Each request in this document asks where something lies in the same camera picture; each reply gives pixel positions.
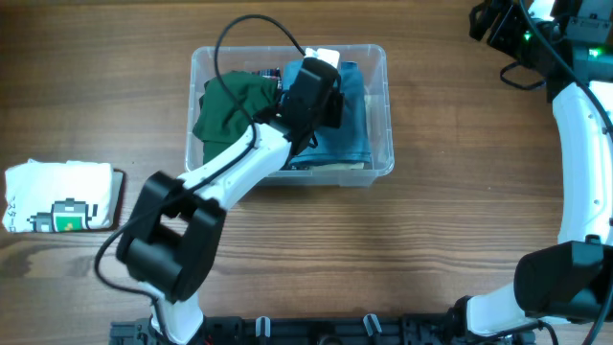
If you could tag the white printed t-shirt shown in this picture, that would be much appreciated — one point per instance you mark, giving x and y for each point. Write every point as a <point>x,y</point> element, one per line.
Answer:
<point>61,197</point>

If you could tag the blue cloth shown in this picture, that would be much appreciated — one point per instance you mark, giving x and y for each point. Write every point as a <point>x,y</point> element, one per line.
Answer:
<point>348,144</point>

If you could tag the beige cloth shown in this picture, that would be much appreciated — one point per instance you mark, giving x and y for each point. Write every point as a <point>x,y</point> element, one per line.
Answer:
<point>335,166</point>

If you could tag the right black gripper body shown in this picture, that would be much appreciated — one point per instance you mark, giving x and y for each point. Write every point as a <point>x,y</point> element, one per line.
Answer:
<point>516,34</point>

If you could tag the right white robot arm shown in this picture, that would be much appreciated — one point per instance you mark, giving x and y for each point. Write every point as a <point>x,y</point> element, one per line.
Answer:
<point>569,44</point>

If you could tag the clear plastic storage bin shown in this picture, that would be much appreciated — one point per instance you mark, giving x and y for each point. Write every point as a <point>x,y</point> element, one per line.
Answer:
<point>372,62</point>

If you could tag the dark green cloth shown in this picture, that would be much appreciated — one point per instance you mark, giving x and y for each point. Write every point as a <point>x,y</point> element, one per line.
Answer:
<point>220,123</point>

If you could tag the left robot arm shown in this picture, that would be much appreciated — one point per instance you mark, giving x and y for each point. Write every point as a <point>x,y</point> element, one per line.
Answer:
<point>169,244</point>

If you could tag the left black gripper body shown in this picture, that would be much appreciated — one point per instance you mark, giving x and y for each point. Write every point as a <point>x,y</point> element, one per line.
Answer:
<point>336,107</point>

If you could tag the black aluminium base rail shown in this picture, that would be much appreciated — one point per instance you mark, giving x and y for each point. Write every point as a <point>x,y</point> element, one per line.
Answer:
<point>409,329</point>

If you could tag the red plaid cloth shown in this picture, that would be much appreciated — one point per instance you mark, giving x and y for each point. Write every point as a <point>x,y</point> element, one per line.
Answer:
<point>274,74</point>

